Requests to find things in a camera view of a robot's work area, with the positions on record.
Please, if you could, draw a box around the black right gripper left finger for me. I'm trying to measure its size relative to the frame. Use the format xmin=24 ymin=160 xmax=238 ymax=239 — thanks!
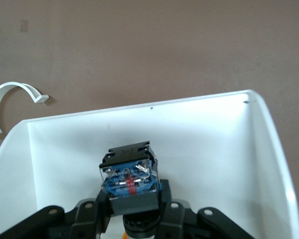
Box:
xmin=72 ymin=188 xmax=115 ymax=239

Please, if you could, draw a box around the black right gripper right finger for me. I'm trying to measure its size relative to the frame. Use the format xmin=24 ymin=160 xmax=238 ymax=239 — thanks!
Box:
xmin=155 ymin=178 xmax=190 ymax=239

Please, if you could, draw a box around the yellow mushroom push button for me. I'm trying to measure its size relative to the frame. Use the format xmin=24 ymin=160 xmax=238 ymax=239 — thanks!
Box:
xmin=99 ymin=140 xmax=163 ymax=239

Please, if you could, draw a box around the white plastic drawer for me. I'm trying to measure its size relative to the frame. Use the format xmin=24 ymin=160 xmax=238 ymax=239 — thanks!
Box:
xmin=0 ymin=89 xmax=299 ymax=239

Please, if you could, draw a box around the white curved plastic piece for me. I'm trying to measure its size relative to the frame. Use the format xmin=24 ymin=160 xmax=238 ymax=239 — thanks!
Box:
xmin=0 ymin=81 xmax=50 ymax=138

